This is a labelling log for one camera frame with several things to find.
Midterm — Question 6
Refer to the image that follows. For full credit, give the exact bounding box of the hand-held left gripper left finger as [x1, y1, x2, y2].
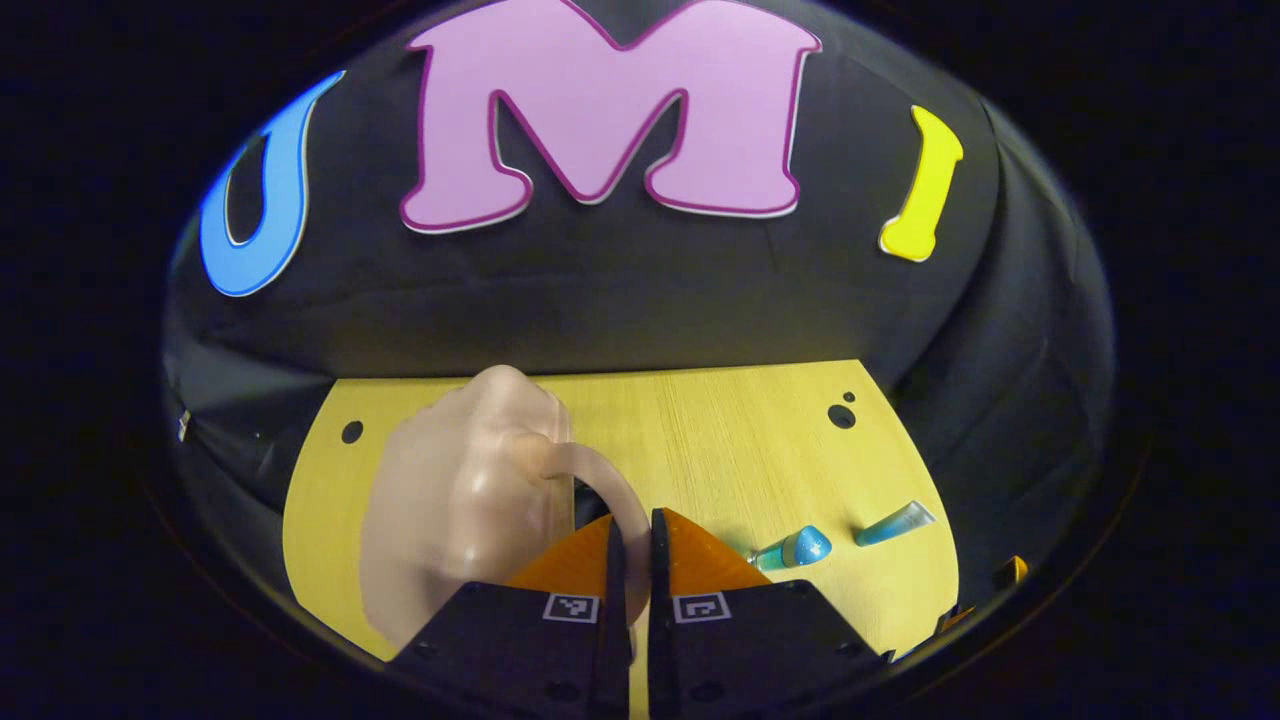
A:
[390, 515, 631, 720]

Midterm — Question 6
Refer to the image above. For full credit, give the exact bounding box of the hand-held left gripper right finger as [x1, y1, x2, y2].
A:
[648, 507, 896, 720]

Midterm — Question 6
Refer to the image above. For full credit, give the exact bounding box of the blue and white tube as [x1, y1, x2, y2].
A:
[855, 500, 938, 548]

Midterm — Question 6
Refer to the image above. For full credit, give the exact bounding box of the small blue cap bottle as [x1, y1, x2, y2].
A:
[748, 525, 833, 574]

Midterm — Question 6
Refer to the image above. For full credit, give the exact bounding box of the pink suitcase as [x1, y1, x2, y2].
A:
[358, 365, 653, 661]

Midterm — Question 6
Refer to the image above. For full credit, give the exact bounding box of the black backdrop cloth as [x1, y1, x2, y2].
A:
[160, 0, 1116, 641]

